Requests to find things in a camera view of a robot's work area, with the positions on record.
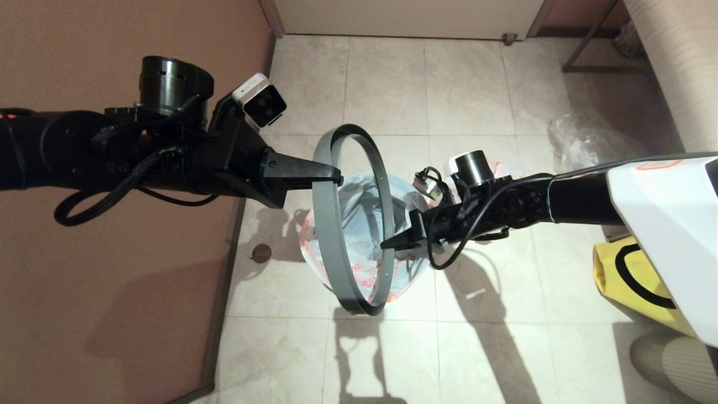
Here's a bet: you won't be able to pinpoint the black bin retaining ring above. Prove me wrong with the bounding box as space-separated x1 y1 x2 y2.
312 124 395 316

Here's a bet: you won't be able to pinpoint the white plastic bag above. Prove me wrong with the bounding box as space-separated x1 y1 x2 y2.
298 174 436 304

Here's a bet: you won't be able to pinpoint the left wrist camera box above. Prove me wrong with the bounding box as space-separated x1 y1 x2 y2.
232 72 288 128

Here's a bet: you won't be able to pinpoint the beige striped furniture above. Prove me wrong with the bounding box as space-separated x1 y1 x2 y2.
622 0 718 155

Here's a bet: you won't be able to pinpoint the grey ribbed round pouf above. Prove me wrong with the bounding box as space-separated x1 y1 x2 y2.
629 331 718 404

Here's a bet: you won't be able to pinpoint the used white bag red trim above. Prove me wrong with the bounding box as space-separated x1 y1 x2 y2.
449 159 539 245

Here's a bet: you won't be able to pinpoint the clear plastic bag dark contents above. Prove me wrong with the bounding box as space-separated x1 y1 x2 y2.
548 111 643 176

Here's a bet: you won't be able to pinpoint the grey mesh bundle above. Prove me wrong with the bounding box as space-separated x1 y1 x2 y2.
613 21 643 57

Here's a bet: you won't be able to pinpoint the dark metal frame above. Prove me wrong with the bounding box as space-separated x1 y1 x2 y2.
561 0 646 74

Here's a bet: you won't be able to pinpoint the yellow fabric bag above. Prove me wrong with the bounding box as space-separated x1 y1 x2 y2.
593 236 699 338

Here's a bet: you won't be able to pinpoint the small silver connector block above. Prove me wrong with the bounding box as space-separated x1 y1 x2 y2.
413 167 445 201

